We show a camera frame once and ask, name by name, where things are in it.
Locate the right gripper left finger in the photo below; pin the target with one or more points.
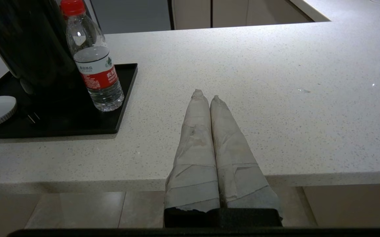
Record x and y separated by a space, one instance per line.
194 164

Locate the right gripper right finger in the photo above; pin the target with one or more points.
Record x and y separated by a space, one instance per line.
239 177

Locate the clear plastic water bottle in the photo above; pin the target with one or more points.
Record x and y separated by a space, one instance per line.
97 75

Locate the black electric kettle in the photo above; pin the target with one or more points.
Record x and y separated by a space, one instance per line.
28 39

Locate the black rectangular tray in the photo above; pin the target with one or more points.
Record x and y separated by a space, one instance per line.
77 121

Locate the tall grey cabinet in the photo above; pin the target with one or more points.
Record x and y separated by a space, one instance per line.
130 14

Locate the grey counter drawer cabinet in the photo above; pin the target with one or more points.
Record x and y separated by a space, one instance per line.
272 10

